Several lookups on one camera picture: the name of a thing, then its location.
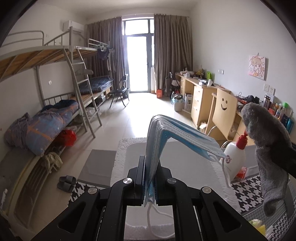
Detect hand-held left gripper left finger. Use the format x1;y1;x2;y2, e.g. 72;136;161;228
30;156;147;241

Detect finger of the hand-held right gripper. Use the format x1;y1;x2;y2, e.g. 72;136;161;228
269;142;296;176

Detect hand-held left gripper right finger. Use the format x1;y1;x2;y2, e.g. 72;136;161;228
154;162;266;241

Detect grey sock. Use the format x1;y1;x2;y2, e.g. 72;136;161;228
240;102;293;217

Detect white foam box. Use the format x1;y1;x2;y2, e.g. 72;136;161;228
110;138;260;241

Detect blue face mask stack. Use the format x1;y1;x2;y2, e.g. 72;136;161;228
143;115;231;238

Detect green white tissue pack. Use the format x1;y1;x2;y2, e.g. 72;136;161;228
248;218;274;240

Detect red snack packet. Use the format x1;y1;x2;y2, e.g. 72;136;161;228
236;167;248;179

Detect row of toiletry bottles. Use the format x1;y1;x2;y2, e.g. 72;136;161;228
262;93;296;135

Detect white bottle with red cap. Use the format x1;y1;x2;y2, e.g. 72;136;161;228
223;131;248;179

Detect houndstooth tablecloth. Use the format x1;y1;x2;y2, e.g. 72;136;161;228
67;149;296;241

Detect dark grey slipper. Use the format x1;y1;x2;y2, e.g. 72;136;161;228
59;175;77;185
57;182;75;193

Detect wooden smiley face chair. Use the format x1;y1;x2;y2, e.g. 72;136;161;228
205;88;238;149

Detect white waste bin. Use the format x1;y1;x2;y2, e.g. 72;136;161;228
172;95;185;112

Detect red plastic bag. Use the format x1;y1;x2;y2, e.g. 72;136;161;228
55;130;77;147

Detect white cardboard box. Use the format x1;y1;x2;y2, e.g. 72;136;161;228
184;93;193;113

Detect yellowish cloth pile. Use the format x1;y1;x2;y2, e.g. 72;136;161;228
42;152;63;173

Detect black folding chair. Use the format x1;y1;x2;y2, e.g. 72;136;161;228
109;74;130;108

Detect wooden desk with drawers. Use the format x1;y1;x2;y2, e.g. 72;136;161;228
174;72;232;129

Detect folded dark blue blanket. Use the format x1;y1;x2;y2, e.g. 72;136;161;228
79;75;114;92

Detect blue orange patterned quilt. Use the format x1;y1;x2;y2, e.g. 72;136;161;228
5;100;79;157

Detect glass balcony door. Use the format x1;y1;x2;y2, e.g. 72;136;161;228
122;19;155;93

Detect dark hanging clothes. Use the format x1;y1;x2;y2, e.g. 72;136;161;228
97;47;110;61

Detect brown curtain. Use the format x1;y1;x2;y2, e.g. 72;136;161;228
87;16;126;93
154;13;193;93

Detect grey metal bunk bed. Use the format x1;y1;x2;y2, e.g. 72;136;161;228
74;38;116;109
0;31;102;232

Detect white air conditioner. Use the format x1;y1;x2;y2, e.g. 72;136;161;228
62;20;84;33

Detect pink cartoon wall poster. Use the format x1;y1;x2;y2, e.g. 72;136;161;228
247;54;268;81

